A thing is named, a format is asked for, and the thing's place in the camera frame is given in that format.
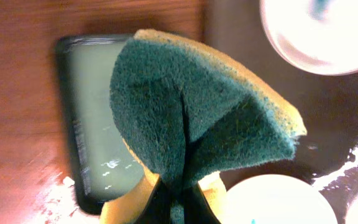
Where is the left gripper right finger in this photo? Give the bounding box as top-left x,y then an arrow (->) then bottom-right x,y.
183,184 -> 221,224

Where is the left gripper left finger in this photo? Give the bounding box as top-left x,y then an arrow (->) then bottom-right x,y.
134,178 -> 172,224

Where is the white plate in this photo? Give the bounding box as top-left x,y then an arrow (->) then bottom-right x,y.
224,174 -> 337,224
259,0 -> 358,76

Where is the green and yellow sponge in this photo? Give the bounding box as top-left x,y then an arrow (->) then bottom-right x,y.
100,29 -> 307,223

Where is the small green water tray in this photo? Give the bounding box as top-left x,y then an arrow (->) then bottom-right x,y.
54,34 -> 144,215

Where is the large brown serving tray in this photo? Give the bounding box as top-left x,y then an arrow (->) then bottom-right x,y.
204,0 -> 358,223

